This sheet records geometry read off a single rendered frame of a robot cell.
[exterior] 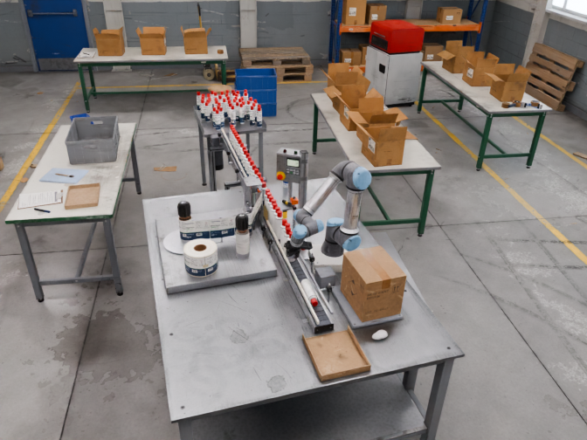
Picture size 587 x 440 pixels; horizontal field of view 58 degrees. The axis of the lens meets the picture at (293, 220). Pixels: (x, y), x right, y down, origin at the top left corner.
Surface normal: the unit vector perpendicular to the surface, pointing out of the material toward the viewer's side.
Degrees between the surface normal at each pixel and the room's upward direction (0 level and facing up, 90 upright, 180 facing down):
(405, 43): 90
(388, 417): 1
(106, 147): 90
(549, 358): 0
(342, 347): 0
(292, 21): 90
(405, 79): 90
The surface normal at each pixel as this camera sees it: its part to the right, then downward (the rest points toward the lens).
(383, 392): 0.01, -0.86
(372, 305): 0.33, 0.49
